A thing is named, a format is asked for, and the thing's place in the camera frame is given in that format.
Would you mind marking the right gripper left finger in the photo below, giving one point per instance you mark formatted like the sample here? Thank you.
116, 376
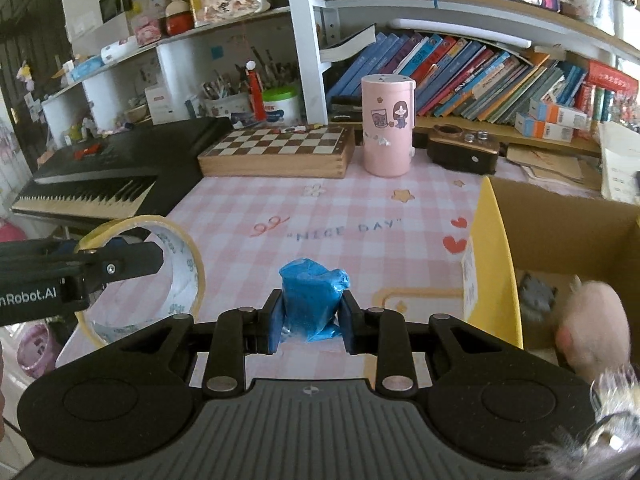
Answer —
239, 333

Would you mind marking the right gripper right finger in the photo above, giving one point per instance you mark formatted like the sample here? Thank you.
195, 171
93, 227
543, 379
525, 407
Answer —
383, 334

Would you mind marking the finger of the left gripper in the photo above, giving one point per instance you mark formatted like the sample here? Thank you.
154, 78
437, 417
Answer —
145, 259
49, 248

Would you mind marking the yellow tape roll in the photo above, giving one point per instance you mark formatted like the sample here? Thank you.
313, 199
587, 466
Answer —
179, 287

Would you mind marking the blue plastic bag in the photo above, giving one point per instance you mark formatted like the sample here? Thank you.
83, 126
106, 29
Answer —
311, 295

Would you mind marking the pink plush pig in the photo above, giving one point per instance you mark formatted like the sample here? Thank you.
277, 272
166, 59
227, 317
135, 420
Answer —
591, 329

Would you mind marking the grey purple toy car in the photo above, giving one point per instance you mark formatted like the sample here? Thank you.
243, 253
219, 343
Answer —
536, 298

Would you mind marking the black electronic keyboard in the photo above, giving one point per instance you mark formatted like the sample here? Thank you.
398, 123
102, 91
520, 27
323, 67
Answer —
145, 170

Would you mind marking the yellow cardboard box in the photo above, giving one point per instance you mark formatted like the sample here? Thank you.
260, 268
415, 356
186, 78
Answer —
519, 226

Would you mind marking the wooden chess board box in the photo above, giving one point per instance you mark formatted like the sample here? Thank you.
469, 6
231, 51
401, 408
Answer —
290, 152

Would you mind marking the red white pen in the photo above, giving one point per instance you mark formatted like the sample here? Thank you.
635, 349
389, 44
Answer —
255, 88

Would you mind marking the pink cylindrical canister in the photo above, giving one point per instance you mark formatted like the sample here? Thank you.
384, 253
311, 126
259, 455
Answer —
388, 116

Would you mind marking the white green lidded jar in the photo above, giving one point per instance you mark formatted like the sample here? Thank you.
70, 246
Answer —
282, 106

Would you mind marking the orange white medicine box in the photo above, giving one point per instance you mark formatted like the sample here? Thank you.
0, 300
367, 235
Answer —
546, 111
533, 128

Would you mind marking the white bookshelf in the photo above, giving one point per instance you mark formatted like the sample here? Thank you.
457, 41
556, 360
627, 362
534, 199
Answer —
299, 29

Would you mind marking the red book box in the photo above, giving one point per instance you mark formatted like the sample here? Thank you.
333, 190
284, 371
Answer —
611, 79

